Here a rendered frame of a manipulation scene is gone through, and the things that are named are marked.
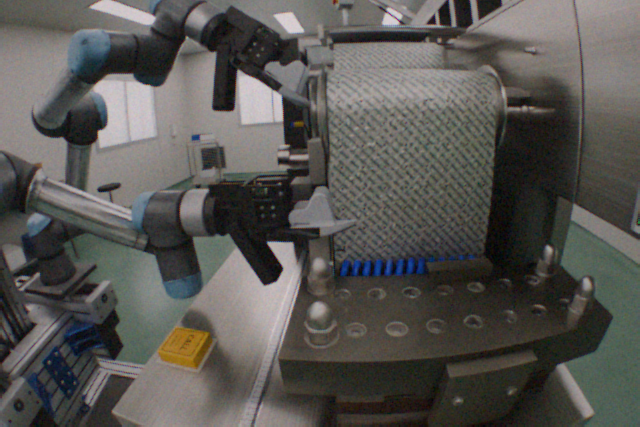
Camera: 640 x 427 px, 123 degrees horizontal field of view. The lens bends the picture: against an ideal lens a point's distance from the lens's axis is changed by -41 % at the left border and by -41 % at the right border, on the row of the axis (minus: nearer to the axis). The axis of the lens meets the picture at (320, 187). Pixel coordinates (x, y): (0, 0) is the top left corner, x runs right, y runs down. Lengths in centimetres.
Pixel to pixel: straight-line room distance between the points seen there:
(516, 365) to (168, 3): 69
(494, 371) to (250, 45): 53
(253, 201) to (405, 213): 21
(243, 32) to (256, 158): 590
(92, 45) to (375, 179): 47
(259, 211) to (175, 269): 19
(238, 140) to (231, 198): 601
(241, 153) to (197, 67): 218
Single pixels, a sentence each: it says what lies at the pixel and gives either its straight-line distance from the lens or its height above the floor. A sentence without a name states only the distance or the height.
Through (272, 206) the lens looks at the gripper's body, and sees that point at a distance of 41.
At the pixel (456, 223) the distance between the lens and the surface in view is 45.
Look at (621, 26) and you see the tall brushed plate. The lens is 38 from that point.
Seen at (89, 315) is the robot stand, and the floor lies 72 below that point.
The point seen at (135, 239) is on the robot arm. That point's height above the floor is 105.
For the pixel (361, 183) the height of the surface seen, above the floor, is 115.
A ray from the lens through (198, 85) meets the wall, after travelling 683.
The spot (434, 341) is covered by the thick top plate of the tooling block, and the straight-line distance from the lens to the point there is 32.
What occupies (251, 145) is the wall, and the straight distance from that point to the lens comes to 635.
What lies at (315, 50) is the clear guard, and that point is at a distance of 147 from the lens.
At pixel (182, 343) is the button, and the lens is 52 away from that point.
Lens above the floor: 125
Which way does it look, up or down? 15 degrees down
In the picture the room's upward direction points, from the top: 3 degrees counter-clockwise
